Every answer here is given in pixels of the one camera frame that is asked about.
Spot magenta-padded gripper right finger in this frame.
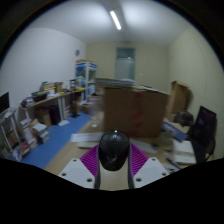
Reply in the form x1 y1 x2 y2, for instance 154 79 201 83
127 142 170 190

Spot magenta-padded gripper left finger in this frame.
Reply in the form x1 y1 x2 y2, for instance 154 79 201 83
58 143 102 190

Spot black computer mouse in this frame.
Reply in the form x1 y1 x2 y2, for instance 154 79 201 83
98 129 131 172

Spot white paper sheet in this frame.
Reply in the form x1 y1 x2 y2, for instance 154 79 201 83
69 132 104 143

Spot large brown cardboard box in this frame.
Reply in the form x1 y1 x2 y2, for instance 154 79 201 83
103 84 169 138

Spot stack of books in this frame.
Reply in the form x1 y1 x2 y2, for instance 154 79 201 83
31 123 50 145

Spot black computer tower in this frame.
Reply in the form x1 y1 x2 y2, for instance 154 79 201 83
49 104 62 126

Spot small cardboard box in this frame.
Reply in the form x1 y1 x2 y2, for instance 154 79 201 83
35 106 52 128

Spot black stand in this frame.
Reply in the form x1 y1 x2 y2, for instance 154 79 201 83
69 79 81 118

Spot black monitor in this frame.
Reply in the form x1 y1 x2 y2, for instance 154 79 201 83
193 105 218 164
0 92 10 114

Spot white cluttered desk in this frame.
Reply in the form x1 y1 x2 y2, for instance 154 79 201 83
19 87 86 124

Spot tall cardboard box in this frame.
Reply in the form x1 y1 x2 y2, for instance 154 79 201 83
166 80 192 118

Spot grey paper pile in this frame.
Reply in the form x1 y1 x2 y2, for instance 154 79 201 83
95 78 136 89

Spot white blue shelf unit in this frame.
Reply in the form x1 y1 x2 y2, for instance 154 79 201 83
75 59 98 101

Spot grey door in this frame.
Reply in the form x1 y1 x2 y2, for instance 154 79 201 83
114 47 137 81

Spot ceiling tube light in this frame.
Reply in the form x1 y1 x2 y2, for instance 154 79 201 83
109 9 123 31

